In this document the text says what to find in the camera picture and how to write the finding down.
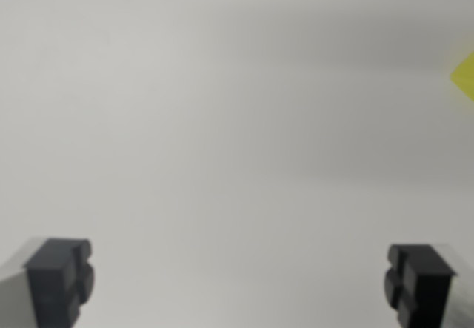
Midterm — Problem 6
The yellow cube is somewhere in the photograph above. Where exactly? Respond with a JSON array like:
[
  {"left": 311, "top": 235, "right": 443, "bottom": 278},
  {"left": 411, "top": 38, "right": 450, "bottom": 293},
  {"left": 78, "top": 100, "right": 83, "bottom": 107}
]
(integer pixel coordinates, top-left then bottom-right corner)
[{"left": 450, "top": 51, "right": 474, "bottom": 102}]

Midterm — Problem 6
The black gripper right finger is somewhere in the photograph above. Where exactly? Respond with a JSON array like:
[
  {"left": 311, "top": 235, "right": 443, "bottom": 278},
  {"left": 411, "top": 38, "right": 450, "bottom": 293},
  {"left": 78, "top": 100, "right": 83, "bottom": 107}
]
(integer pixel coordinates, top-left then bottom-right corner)
[{"left": 384, "top": 243, "right": 474, "bottom": 328}]

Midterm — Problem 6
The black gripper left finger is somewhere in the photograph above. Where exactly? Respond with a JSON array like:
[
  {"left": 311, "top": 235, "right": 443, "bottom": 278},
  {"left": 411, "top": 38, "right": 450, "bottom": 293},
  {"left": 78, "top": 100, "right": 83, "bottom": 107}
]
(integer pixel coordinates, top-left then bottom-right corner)
[{"left": 0, "top": 236, "right": 96, "bottom": 328}]

